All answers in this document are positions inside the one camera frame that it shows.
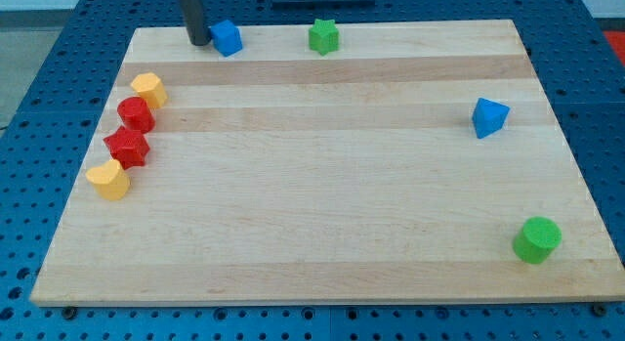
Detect yellow heart block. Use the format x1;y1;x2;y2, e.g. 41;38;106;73
86;159;131;201

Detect green star block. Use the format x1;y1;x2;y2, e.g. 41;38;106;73
309;19;340;56

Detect red cylinder block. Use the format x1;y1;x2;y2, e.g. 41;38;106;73
117;97;155;134

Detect light wooden board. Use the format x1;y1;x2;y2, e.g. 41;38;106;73
30;20;624;307

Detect blue cube block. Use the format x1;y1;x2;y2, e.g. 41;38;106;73
210;20;243;57

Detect green cylinder block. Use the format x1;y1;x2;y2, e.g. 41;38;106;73
513;216;563;265

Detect blue triangle block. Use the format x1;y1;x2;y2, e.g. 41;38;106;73
472;98;510;139

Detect yellow hexagon block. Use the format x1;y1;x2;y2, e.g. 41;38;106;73
130;72;168;108

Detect red star block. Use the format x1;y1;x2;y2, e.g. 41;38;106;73
104;126;150;170

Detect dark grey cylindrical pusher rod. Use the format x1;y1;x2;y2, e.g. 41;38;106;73
178;0;212;46

